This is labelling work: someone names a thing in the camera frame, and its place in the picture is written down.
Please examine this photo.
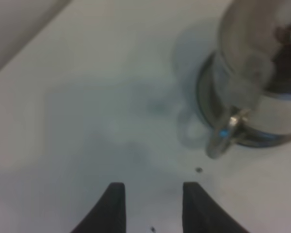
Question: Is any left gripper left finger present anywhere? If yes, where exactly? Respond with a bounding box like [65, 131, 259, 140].
[72, 183, 126, 233]

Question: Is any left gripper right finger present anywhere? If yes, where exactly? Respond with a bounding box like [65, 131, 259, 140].
[182, 182, 248, 233]

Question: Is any stainless steel teapot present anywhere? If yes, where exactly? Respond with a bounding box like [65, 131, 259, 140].
[206, 0, 291, 159]

